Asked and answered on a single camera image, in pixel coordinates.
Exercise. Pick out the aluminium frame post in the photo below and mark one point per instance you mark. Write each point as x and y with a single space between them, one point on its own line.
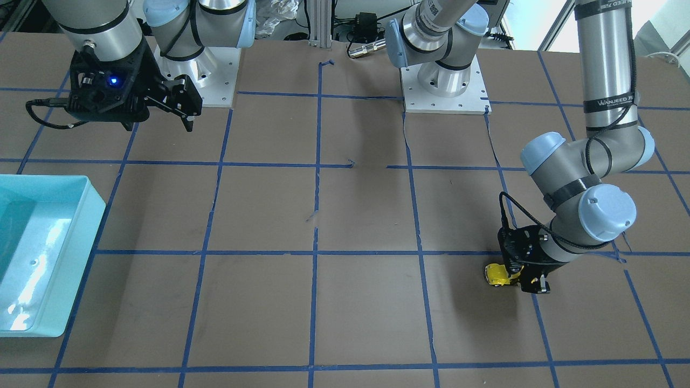
320 23

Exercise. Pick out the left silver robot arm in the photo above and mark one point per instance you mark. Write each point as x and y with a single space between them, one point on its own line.
442 37

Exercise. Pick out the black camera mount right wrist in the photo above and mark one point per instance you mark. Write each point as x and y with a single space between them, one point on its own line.
117 91

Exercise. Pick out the black camera mount wrist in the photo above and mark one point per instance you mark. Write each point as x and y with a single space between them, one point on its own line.
521 247
117 91

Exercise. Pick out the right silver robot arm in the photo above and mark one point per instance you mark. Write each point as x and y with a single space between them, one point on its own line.
182 30

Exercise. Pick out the yellow beetle toy car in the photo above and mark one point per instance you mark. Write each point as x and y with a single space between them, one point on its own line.
497 275

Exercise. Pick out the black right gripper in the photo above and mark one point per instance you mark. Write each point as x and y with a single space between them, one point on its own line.
149 75

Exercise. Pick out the black power adapter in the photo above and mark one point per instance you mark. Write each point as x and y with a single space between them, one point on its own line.
365 26

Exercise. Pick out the light blue plastic bin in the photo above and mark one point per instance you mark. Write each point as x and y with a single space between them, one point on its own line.
48 229

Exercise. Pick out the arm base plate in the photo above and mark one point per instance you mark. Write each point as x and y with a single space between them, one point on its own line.
214 73
430 88

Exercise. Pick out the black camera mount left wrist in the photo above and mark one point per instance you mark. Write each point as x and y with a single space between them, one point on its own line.
521 247

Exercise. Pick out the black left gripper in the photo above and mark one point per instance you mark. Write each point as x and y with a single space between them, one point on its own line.
550 268

